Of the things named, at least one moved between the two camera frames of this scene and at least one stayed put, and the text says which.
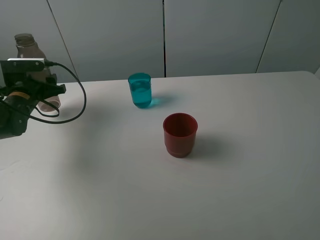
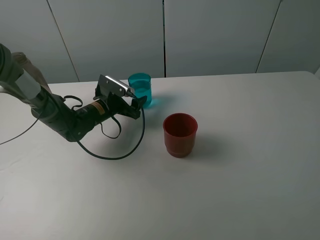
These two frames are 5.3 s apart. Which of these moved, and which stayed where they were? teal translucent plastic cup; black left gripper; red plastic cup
Moved: black left gripper
Stayed: red plastic cup; teal translucent plastic cup
